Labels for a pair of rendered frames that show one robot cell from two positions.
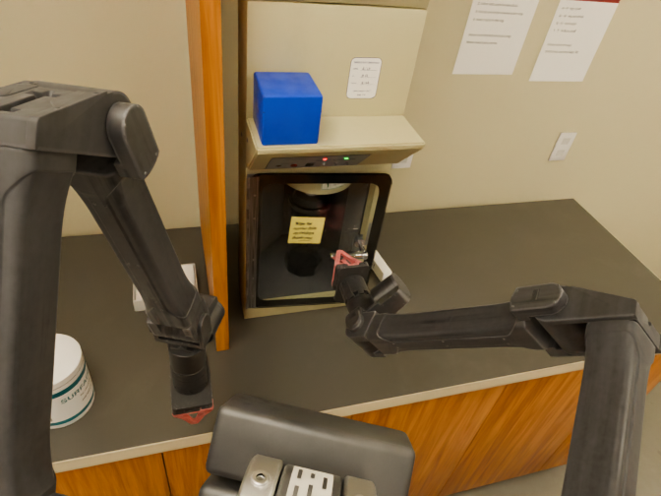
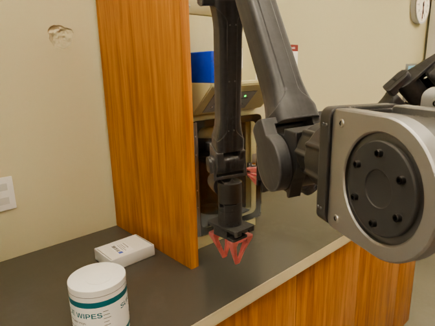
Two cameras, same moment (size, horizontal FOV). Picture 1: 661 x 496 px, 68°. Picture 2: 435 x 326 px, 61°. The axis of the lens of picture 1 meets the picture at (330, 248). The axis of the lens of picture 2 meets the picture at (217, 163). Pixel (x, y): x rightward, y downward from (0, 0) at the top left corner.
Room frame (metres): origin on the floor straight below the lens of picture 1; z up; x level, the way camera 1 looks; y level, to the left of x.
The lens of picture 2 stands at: (-0.30, 0.52, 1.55)
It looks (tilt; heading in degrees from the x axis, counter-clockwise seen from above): 14 degrees down; 340
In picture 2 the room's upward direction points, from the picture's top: 1 degrees counter-clockwise
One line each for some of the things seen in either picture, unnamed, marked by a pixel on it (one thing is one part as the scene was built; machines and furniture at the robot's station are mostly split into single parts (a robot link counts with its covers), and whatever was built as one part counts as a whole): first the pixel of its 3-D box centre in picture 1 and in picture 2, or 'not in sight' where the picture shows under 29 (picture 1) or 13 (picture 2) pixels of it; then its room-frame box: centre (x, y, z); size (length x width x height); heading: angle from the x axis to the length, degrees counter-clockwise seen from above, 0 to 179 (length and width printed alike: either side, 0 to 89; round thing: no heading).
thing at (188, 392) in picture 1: (190, 374); (230, 215); (0.47, 0.20, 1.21); 0.10 x 0.07 x 0.07; 22
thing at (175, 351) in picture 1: (189, 348); (228, 190); (0.48, 0.20, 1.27); 0.07 x 0.06 x 0.07; 176
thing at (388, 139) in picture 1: (333, 154); (236, 96); (0.83, 0.02, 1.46); 0.32 x 0.11 x 0.10; 112
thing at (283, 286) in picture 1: (315, 246); (229, 173); (0.87, 0.04, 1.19); 0.30 x 0.01 x 0.40; 107
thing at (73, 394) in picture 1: (53, 381); (100, 303); (0.53, 0.52, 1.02); 0.13 x 0.13 x 0.15
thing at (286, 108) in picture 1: (285, 107); (213, 66); (0.80, 0.12, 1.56); 0.10 x 0.10 x 0.09; 22
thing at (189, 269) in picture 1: (165, 285); (124, 251); (0.88, 0.42, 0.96); 0.16 x 0.12 x 0.04; 112
